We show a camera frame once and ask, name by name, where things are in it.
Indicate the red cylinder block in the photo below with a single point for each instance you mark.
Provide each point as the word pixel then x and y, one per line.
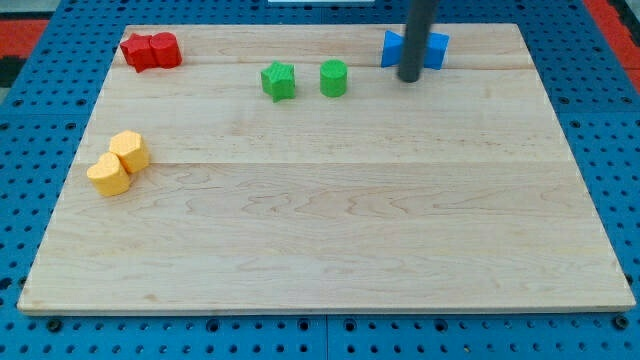
pixel 165 49

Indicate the light wooden board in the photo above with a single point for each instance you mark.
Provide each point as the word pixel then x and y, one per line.
pixel 457 194

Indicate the yellow heart block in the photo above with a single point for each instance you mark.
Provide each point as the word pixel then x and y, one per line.
pixel 108 175

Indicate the yellow hexagon block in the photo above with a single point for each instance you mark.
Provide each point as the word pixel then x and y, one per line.
pixel 131 149

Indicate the blue cube block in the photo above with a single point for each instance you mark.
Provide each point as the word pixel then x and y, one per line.
pixel 437 46

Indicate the red star block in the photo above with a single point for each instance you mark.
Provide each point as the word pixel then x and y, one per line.
pixel 138 53

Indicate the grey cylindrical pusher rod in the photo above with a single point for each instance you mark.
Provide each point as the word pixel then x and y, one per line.
pixel 420 18

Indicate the green cylinder block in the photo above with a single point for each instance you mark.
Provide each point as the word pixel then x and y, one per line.
pixel 333 78

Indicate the green star block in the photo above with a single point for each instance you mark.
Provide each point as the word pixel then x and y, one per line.
pixel 278 81

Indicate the blue triangle block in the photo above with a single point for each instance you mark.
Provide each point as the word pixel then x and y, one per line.
pixel 392 49

